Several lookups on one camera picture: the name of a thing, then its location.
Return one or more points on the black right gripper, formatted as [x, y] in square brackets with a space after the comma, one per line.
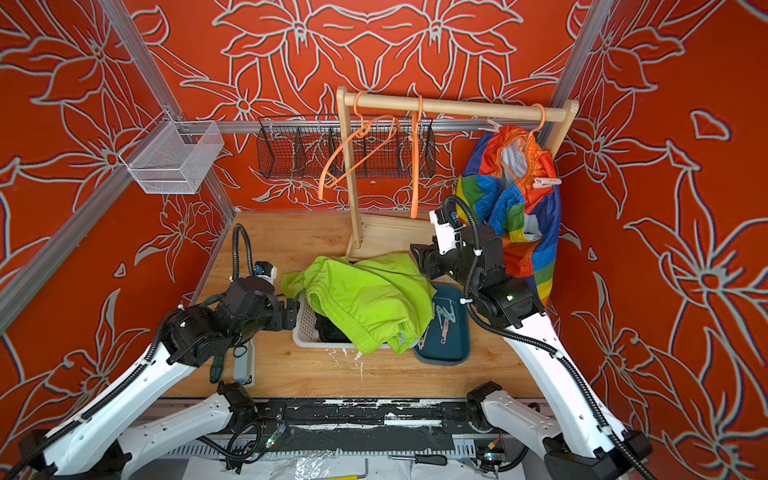
[429, 262]

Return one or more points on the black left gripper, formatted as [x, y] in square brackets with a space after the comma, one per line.
[280, 319]

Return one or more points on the black shorts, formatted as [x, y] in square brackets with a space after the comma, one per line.
[328, 332]

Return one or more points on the lime green shorts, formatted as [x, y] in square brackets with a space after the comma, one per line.
[376, 301]

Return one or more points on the rainbow striped shorts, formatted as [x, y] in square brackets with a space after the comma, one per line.
[497, 186]

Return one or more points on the orange hanger of green shorts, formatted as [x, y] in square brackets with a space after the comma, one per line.
[416, 116]

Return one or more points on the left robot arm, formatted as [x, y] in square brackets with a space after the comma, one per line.
[100, 440]

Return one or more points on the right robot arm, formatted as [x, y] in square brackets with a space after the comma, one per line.
[583, 439]

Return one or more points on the white plastic basket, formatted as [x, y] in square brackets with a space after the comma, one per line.
[305, 334]

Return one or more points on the clothespin in tray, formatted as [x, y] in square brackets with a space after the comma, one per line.
[444, 311]

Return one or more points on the grey rectangular block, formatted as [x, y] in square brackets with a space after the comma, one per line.
[244, 363]

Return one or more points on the teal plastic tray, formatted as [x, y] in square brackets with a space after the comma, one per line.
[456, 351]

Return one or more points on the wooden clothes rack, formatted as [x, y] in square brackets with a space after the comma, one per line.
[357, 112]

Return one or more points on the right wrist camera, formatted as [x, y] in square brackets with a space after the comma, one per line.
[448, 228]

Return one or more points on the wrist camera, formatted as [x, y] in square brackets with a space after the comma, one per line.
[448, 228]
[264, 270]

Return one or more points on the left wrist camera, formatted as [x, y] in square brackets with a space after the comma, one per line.
[264, 270]

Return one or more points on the green handled screwdriver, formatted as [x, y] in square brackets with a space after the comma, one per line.
[216, 369]

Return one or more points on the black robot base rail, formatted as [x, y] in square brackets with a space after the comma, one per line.
[377, 425]

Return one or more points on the clear acrylic wall bin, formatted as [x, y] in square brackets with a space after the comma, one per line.
[169, 157]

